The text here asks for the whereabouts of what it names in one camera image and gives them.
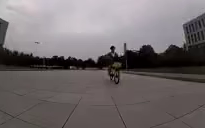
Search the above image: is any row of dark trees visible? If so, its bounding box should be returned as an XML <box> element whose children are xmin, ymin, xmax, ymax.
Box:
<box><xmin>0</xmin><ymin>44</ymin><xmax>205</xmax><ymax>71</ymax></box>

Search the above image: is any person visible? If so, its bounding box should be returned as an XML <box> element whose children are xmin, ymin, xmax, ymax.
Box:
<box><xmin>105</xmin><ymin>45</ymin><xmax>121</xmax><ymax>76</ymax></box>

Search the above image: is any yellow bicycle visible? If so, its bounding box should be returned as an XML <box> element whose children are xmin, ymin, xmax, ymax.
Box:
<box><xmin>108</xmin><ymin>61</ymin><xmax>122</xmax><ymax>85</ymax></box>

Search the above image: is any tall lamp post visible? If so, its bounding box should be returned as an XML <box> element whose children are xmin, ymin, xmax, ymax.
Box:
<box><xmin>34</xmin><ymin>40</ymin><xmax>42</xmax><ymax>58</ymax></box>

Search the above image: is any grey paved plaza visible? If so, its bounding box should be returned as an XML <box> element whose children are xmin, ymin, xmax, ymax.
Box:
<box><xmin>0</xmin><ymin>68</ymin><xmax>205</xmax><ymax>128</ymax></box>

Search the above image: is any pale multi-storey building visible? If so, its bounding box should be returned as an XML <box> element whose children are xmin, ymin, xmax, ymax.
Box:
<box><xmin>182</xmin><ymin>7</ymin><xmax>205</xmax><ymax>52</ymax></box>

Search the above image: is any grey pole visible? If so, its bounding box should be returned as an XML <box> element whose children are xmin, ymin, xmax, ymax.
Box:
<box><xmin>123</xmin><ymin>42</ymin><xmax>128</xmax><ymax>72</ymax></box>

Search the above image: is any grass strip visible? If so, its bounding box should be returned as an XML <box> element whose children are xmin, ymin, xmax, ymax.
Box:
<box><xmin>123</xmin><ymin>65</ymin><xmax>205</xmax><ymax>85</ymax></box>

